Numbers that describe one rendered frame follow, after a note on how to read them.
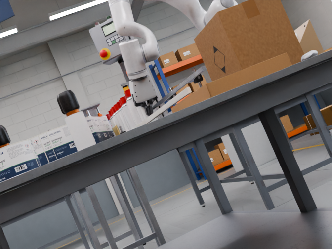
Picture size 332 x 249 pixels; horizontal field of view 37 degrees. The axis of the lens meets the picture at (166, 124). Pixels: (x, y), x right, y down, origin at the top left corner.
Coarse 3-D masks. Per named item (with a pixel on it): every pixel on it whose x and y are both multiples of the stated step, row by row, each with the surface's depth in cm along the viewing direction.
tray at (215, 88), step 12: (276, 60) 135; (288, 60) 136; (240, 72) 131; (252, 72) 132; (264, 72) 133; (216, 84) 128; (228, 84) 129; (240, 84) 130; (192, 96) 138; (204, 96) 131; (180, 108) 149
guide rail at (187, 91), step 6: (186, 90) 162; (180, 96) 168; (168, 102) 180; (174, 102) 175; (162, 108) 188; (168, 108) 184; (156, 114) 196; (144, 120) 213; (150, 120) 206; (138, 126) 224
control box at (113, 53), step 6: (102, 24) 251; (90, 30) 253; (96, 30) 252; (96, 36) 252; (102, 36) 252; (108, 36) 251; (96, 42) 253; (102, 42) 252; (120, 42) 249; (96, 48) 254; (102, 48) 252; (108, 48) 251; (114, 48) 250; (108, 54) 251; (114, 54) 251; (120, 54) 250; (102, 60) 252; (108, 60) 252; (114, 60) 256
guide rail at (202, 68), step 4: (200, 68) 165; (204, 68) 164; (196, 72) 169; (200, 72) 166; (192, 76) 173; (196, 76) 171; (188, 80) 177; (180, 84) 185; (184, 84) 181; (176, 88) 189; (180, 88) 188; (172, 92) 194; (168, 96) 200; (160, 100) 210; (164, 100) 206; (156, 104) 216; (160, 104) 214; (152, 108) 223
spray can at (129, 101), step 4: (128, 92) 230; (128, 96) 230; (128, 100) 229; (132, 100) 229; (128, 104) 230; (132, 104) 229; (132, 108) 229; (132, 112) 230; (136, 112) 229; (136, 116) 229; (136, 120) 229; (140, 120) 228; (136, 124) 230
